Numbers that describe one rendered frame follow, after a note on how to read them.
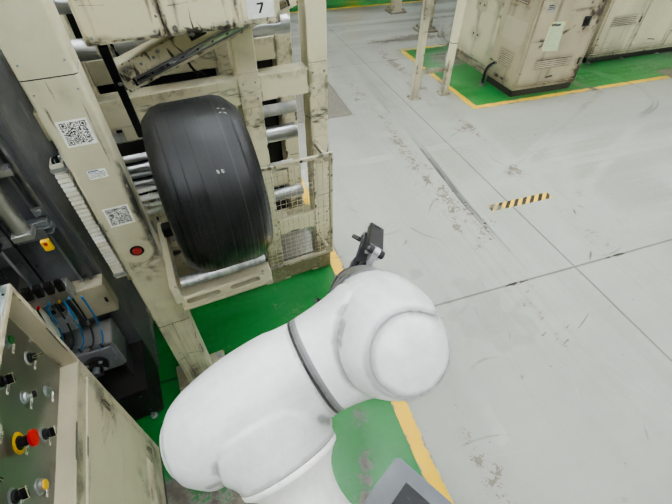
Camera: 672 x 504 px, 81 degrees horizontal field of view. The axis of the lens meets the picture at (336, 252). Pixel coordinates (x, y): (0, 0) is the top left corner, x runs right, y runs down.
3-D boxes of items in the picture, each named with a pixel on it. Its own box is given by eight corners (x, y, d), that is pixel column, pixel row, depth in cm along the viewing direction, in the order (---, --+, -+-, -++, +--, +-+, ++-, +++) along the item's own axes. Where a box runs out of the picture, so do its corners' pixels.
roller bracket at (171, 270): (177, 305, 147) (169, 288, 140) (163, 239, 172) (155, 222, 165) (186, 302, 148) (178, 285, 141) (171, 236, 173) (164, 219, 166)
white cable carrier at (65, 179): (116, 278, 142) (48, 166, 109) (115, 269, 146) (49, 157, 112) (129, 275, 144) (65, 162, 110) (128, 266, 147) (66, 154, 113)
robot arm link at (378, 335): (386, 246, 45) (287, 305, 44) (435, 267, 30) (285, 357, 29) (429, 323, 47) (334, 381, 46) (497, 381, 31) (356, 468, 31)
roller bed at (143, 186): (126, 223, 172) (97, 165, 151) (124, 204, 181) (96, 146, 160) (173, 211, 178) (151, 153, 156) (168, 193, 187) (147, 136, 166)
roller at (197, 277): (180, 291, 148) (176, 284, 145) (178, 283, 151) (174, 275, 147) (269, 263, 158) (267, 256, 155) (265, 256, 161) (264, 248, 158)
